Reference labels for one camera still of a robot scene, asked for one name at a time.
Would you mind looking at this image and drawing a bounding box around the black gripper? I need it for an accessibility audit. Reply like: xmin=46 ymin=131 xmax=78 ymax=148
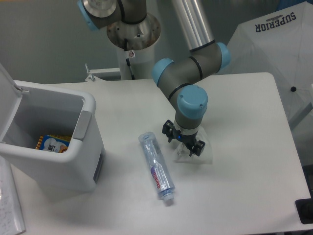
xmin=162 ymin=120 xmax=205 ymax=157

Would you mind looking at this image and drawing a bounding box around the clear plastic bag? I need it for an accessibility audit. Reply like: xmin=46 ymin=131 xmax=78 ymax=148
xmin=172 ymin=126 xmax=213 ymax=165

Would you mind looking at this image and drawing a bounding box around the clear plastic water bottle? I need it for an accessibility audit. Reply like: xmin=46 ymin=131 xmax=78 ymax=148
xmin=138 ymin=132 xmax=175 ymax=206

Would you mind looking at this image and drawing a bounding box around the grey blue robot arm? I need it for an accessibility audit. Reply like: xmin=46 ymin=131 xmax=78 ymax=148
xmin=77 ymin=0 xmax=230 ymax=156

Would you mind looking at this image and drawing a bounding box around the white open trash can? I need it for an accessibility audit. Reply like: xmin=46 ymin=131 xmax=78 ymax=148
xmin=0 ymin=68 xmax=105 ymax=191

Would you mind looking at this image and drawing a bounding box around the blue yellow snack packet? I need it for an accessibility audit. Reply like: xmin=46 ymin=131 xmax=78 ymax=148
xmin=35 ymin=134 xmax=71 ymax=153

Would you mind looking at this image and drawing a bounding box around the white umbrella with lettering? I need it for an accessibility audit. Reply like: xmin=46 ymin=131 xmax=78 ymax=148
xmin=221 ymin=2 xmax=313 ymax=119

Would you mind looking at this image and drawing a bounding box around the black device at edge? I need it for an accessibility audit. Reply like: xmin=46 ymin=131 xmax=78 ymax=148
xmin=295 ymin=198 xmax=313 ymax=224

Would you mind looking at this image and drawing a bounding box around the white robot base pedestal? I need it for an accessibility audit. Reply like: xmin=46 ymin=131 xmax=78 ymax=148
xmin=107 ymin=13 xmax=161 ymax=80

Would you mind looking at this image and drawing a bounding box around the white metal mounting bracket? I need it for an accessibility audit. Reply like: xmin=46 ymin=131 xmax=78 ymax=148
xmin=85 ymin=63 xmax=121 ymax=82

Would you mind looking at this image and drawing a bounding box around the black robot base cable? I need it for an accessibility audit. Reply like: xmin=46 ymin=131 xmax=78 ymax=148
xmin=124 ymin=38 xmax=136 ymax=80

